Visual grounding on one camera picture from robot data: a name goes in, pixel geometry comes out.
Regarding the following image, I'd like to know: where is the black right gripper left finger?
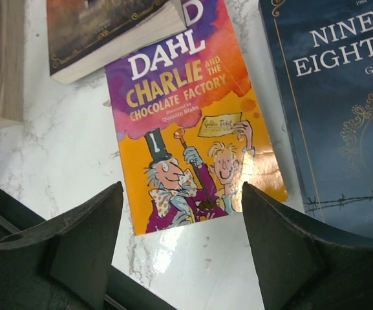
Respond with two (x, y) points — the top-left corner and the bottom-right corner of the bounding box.
(0, 182), (123, 309)

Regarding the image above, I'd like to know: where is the Nineteen Eighty-Four dark book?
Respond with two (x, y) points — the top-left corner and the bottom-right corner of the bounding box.
(259, 0), (373, 238)

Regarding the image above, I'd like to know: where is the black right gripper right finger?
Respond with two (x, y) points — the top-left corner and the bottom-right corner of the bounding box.
(242, 183), (373, 309)

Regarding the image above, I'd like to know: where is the Tale of Two Cities book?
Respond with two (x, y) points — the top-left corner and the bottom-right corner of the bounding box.
(46, 0), (186, 85)

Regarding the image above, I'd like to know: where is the orange night street book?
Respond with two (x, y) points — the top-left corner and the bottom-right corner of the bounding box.
(0, 1), (25, 129)

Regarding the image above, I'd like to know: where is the Roald Dahl Charlie book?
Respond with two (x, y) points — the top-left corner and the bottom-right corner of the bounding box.
(105, 1), (288, 235)

